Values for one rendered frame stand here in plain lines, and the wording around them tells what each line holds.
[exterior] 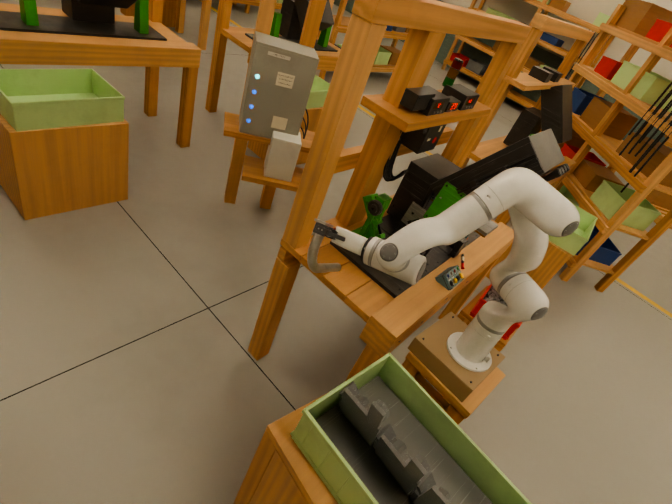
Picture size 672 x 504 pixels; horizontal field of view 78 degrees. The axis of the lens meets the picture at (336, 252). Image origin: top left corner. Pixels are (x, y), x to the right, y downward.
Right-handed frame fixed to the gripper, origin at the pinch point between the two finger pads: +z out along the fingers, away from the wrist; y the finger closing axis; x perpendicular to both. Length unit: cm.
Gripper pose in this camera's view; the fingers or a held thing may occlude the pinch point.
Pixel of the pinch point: (323, 230)
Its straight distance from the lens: 123.6
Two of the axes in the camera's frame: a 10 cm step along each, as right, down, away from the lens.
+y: -3.9, -0.9, -9.2
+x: -3.8, 9.2, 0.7
